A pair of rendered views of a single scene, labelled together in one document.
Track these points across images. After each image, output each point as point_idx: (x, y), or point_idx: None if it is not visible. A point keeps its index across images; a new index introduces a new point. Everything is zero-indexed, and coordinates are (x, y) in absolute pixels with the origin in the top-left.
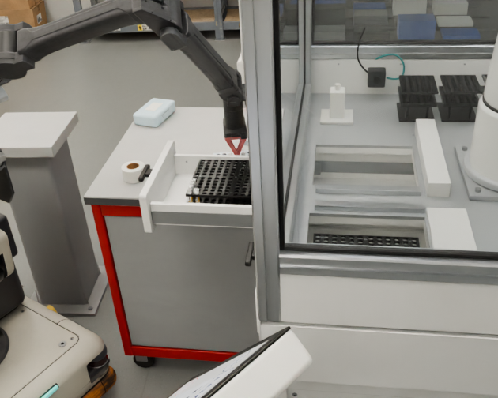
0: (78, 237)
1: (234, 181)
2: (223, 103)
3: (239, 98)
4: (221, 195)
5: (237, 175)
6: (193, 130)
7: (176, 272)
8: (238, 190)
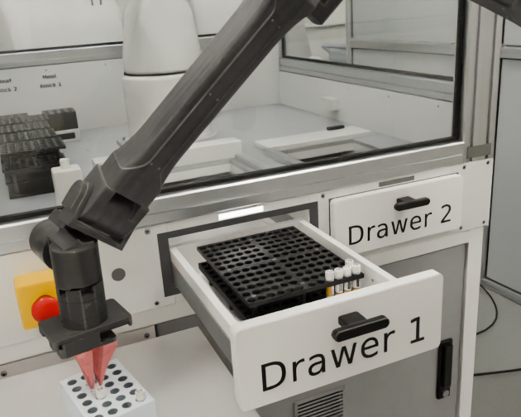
0: None
1: (286, 256)
2: (90, 272)
3: None
4: (331, 251)
5: (269, 259)
6: None
7: None
8: (305, 247)
